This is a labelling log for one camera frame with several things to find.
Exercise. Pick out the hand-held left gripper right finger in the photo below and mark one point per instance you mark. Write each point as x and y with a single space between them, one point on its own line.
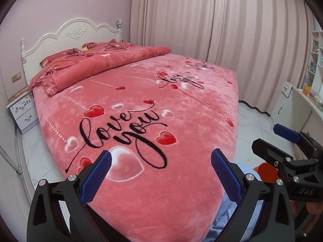
225 176

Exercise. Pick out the white desk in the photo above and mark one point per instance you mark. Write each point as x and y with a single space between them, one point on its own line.
307 103

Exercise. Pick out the pink heart print blanket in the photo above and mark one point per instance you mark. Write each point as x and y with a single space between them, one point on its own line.
189 131

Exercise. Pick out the pale pink curtain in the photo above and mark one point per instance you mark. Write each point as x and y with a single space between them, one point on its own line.
214 30

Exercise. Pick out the white desk cabinet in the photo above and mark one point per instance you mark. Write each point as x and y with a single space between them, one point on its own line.
281 103

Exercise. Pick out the white carved headboard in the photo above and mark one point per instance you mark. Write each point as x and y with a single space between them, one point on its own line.
70 35

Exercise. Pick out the orange plastic bin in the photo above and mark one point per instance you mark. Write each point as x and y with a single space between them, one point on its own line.
267 172

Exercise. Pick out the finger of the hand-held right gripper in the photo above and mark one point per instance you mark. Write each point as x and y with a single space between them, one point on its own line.
267 151
285 132

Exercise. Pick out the wall socket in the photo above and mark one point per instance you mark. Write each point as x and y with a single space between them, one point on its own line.
16 77

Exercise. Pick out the pink printed pillow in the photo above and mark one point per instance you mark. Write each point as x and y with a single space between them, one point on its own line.
108 46
63 56

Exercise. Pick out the light blue clothing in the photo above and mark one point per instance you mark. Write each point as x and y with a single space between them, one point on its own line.
227 221

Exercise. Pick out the folded pink quilt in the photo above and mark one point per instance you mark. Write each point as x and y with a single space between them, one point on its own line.
101 68

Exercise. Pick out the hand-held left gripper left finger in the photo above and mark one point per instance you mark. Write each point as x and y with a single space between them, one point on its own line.
97 179

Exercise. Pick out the white nightstand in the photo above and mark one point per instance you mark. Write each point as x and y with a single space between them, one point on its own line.
24 116

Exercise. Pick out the white bookshelf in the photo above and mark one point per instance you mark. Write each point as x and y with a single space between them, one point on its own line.
315 63

